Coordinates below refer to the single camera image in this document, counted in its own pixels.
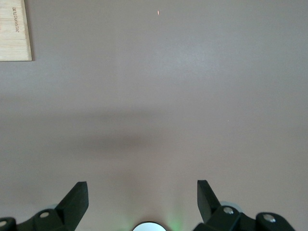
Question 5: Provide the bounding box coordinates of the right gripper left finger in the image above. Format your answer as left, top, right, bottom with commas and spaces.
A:
0, 181, 89, 231

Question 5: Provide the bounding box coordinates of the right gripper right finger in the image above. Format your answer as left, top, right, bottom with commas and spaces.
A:
193, 180, 295, 231

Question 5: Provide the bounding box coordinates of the bamboo cutting board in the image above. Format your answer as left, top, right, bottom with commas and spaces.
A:
0, 0, 33, 62

